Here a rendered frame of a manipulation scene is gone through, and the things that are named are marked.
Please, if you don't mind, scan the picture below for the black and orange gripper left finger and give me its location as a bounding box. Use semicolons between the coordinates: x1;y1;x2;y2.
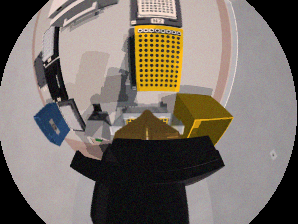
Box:
113;110;147;140

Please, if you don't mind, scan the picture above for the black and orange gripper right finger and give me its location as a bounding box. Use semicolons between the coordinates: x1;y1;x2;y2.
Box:
147;110;181;140

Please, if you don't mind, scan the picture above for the yellow open-top bin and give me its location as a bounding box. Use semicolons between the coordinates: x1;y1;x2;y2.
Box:
173;93;234;146

